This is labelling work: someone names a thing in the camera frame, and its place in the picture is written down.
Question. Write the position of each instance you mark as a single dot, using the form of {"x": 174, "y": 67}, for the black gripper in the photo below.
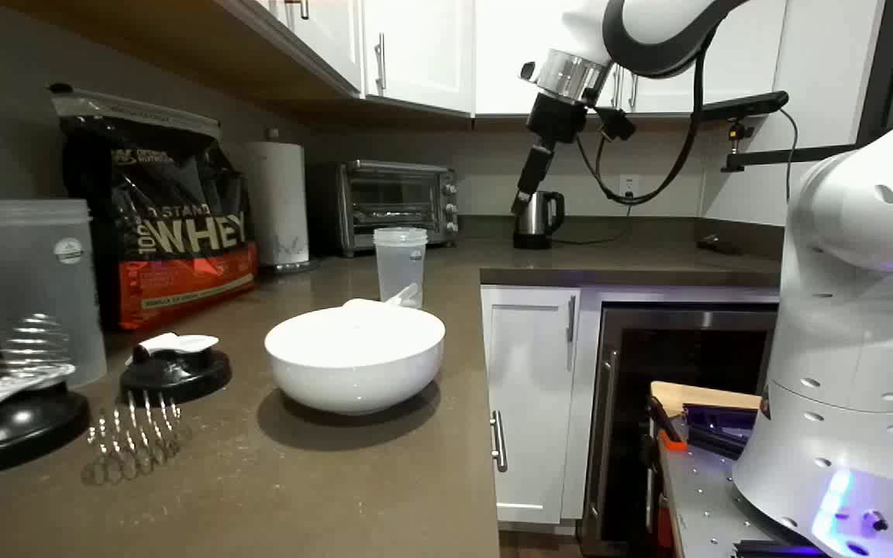
{"x": 559, "y": 118}

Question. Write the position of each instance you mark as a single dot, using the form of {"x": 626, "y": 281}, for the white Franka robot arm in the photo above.
{"x": 860, "y": 310}

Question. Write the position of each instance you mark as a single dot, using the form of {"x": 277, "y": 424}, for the steel electric kettle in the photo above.
{"x": 538, "y": 217}

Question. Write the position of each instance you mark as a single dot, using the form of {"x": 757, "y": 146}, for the silver toaster oven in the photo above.
{"x": 396, "y": 206}

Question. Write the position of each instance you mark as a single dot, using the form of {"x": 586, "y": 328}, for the small translucent white shaker cup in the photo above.
{"x": 400, "y": 269}

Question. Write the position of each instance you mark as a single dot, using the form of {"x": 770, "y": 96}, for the white upper cabinets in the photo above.
{"x": 417, "y": 48}

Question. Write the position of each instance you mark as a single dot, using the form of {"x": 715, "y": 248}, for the white cabinets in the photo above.
{"x": 527, "y": 405}
{"x": 417, "y": 48}

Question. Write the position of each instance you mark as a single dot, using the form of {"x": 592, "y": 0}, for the small dark object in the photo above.
{"x": 710, "y": 244}

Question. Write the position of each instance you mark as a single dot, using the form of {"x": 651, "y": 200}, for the dark built-in appliance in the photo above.
{"x": 674, "y": 352}

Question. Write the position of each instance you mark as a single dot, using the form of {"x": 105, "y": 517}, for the white lower cabinets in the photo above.
{"x": 527, "y": 405}

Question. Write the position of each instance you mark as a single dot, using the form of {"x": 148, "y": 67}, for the paper towel roll on holder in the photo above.
{"x": 279, "y": 206}

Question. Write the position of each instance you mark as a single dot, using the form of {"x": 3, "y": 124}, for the white ceramic bowl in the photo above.
{"x": 356, "y": 377}

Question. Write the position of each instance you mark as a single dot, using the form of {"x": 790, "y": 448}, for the wooden board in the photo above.
{"x": 698, "y": 396}

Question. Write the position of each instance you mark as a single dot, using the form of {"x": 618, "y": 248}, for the black red whey protein bag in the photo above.
{"x": 173, "y": 229}

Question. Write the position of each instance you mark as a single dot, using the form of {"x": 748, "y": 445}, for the perforated metal robot table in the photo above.
{"x": 705, "y": 508}

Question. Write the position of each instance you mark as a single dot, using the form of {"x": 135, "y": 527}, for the small black shaker lid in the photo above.
{"x": 174, "y": 373}

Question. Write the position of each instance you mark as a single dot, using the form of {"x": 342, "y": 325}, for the tall translucent shaker cup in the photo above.
{"x": 39, "y": 281}

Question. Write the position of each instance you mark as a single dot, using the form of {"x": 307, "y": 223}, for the white wall outlet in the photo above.
{"x": 632, "y": 187}

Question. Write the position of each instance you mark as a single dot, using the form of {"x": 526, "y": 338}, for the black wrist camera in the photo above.
{"x": 614, "y": 122}

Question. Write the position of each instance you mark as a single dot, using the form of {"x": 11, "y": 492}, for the black camera on stand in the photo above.
{"x": 742, "y": 106}

